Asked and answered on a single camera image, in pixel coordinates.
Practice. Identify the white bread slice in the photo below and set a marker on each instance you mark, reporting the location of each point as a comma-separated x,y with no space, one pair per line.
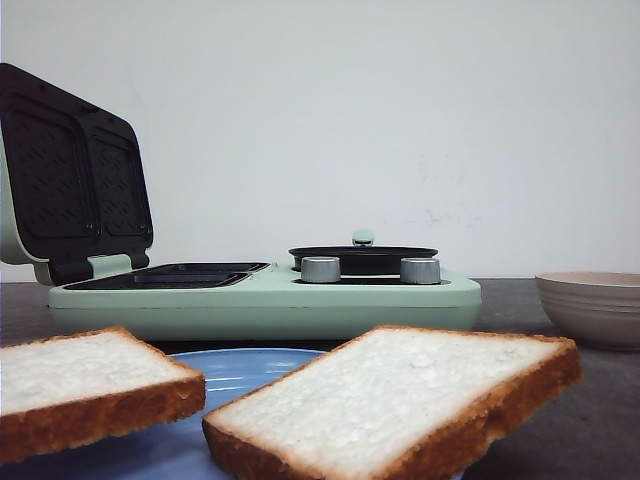
70,391
394,403

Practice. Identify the mint green sandwich maker lid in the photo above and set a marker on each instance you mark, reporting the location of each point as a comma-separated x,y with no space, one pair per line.
72,183

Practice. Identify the beige ribbed bowl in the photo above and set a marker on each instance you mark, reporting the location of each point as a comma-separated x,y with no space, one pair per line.
595,308

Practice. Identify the mint green breakfast maker base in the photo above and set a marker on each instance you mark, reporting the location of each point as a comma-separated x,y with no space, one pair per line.
271,303

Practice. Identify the left silver control knob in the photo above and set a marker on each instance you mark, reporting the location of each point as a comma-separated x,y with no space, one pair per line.
320,269

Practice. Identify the silver control knob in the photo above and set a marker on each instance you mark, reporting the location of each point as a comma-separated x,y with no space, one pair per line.
420,271
320,269

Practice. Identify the black round frying pan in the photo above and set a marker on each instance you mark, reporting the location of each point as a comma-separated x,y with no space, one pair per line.
363,257

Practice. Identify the right silver control knob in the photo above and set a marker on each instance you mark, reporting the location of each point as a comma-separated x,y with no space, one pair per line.
420,271

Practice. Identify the blue plastic plate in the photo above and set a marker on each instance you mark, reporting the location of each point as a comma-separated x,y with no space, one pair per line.
169,451

